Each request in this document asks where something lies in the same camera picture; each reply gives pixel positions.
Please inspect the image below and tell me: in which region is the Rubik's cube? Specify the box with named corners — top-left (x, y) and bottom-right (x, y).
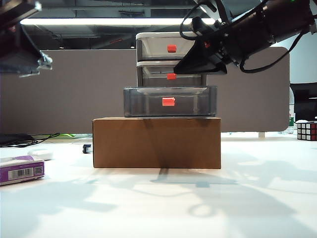
top-left (296, 120), bottom-right (317, 141)

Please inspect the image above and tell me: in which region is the purple napkin pack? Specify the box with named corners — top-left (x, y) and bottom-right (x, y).
top-left (0, 155), bottom-right (46, 186)

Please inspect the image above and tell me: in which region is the grey-brown desk partition panel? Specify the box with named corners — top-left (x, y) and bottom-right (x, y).
top-left (0, 47), bottom-right (291, 136)

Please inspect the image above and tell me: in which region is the thin black cable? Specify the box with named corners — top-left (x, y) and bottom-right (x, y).
top-left (14, 133), bottom-right (61, 147)

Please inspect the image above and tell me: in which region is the clear plastic bottle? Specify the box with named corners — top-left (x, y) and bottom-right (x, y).
top-left (288, 99), bottom-right (296, 135)

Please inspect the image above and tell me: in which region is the brown cardboard box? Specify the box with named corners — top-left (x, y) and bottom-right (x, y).
top-left (92, 117), bottom-right (222, 170)

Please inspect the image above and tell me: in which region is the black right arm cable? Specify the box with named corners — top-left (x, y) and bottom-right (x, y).
top-left (239, 24), bottom-right (311, 74)
top-left (179, 0), bottom-right (220, 41)

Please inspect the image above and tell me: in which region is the long ceiling light strip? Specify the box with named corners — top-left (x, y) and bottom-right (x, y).
top-left (19, 17), bottom-right (222, 26)

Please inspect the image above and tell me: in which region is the white earbuds case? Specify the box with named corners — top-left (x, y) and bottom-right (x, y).
top-left (27, 148), bottom-right (54, 161)

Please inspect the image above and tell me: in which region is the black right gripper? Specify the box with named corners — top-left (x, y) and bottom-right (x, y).
top-left (173, 14), bottom-right (246, 75)

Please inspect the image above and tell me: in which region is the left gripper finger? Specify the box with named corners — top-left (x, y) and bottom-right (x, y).
top-left (0, 24), bottom-right (53, 74)
top-left (18, 70), bottom-right (41, 78)

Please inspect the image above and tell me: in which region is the white plastic drawer cabinet frame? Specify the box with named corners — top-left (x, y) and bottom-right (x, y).
top-left (135, 31), bottom-right (208, 90)

